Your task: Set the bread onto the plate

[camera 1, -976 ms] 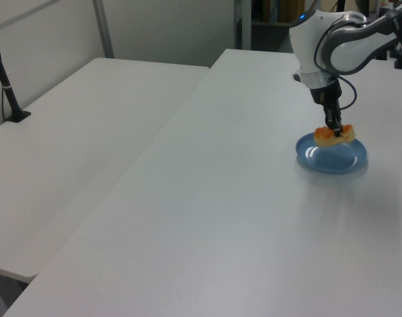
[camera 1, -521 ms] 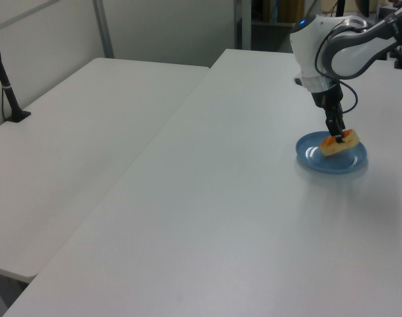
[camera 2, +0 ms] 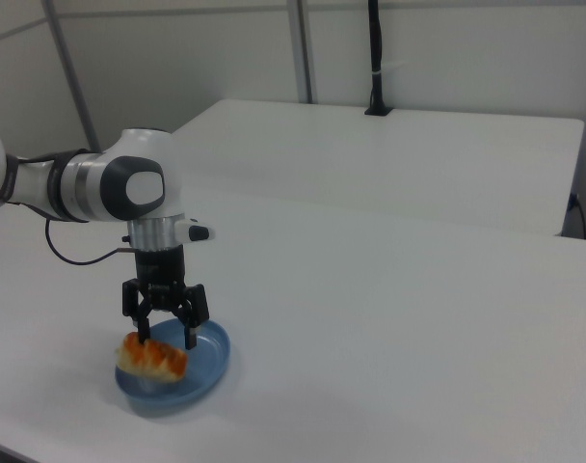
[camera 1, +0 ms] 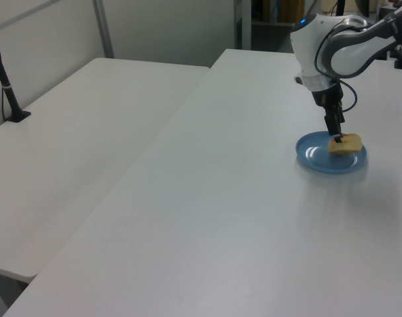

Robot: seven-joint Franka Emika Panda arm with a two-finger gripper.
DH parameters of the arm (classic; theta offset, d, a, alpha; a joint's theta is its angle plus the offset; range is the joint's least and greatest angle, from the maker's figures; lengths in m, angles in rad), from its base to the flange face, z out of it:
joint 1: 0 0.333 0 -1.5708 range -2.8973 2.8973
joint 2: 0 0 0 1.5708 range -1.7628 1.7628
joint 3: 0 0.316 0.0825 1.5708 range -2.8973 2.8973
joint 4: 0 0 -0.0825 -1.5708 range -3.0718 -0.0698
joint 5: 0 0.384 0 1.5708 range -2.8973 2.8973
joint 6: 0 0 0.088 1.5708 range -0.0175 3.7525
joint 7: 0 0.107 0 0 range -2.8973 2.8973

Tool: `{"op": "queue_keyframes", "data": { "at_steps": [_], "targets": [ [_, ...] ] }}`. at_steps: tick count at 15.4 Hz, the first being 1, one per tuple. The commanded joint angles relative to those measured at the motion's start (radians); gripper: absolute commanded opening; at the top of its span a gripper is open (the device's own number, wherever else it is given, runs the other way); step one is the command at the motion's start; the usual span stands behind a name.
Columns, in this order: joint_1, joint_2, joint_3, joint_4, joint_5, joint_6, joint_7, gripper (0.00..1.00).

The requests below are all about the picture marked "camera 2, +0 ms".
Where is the black cable with blue plug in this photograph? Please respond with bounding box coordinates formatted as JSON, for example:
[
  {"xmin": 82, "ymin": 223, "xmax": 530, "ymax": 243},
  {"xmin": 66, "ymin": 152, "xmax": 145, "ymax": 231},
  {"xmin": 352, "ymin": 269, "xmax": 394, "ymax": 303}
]
[{"xmin": 566, "ymin": 191, "xmax": 586, "ymax": 240}]

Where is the grey metal partition post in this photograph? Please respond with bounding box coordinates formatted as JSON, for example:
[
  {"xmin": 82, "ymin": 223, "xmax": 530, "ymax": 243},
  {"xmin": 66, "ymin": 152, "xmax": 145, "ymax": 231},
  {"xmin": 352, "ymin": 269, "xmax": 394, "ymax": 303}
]
[{"xmin": 286, "ymin": 0, "xmax": 319, "ymax": 104}]

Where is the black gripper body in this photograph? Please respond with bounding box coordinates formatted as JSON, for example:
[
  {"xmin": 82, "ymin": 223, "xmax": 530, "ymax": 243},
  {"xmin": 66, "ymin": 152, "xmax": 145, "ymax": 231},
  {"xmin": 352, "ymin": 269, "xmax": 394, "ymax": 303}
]
[{"xmin": 134, "ymin": 244, "xmax": 188, "ymax": 313}]

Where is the slanted grey partition post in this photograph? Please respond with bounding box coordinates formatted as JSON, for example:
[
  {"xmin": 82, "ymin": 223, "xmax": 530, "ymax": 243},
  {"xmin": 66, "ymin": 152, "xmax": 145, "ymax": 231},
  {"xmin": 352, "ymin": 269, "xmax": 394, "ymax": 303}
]
[{"xmin": 40, "ymin": 0, "xmax": 102, "ymax": 151}]

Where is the blue round plate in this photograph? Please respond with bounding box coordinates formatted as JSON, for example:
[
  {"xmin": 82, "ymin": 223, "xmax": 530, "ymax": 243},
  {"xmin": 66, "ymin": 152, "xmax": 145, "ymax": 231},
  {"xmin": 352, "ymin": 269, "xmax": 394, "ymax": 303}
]
[{"xmin": 114, "ymin": 317, "xmax": 232, "ymax": 407}]

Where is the black camera stand pole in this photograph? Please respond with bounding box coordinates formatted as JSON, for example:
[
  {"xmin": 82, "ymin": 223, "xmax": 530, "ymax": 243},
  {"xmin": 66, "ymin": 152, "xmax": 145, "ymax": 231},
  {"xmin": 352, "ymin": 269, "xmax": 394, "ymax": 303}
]
[{"xmin": 363, "ymin": 0, "xmax": 395, "ymax": 118}]

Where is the orange glazed bread loaf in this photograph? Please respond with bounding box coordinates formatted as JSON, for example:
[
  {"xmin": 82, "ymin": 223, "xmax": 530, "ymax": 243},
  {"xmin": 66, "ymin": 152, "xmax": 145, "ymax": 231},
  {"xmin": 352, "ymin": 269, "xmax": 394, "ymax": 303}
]
[{"xmin": 115, "ymin": 332, "xmax": 189, "ymax": 383}]

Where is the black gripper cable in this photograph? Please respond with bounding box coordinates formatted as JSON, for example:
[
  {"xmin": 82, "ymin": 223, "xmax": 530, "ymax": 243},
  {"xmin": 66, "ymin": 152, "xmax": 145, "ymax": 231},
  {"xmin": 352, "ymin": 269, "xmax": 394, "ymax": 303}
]
[{"xmin": 43, "ymin": 216, "xmax": 138, "ymax": 266}]

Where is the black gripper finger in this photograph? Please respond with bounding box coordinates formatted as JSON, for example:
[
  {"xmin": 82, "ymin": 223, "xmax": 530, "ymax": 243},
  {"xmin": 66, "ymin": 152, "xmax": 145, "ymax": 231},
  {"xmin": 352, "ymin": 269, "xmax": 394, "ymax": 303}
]
[
  {"xmin": 175, "ymin": 284, "xmax": 211, "ymax": 351},
  {"xmin": 120, "ymin": 279, "xmax": 155, "ymax": 346}
]

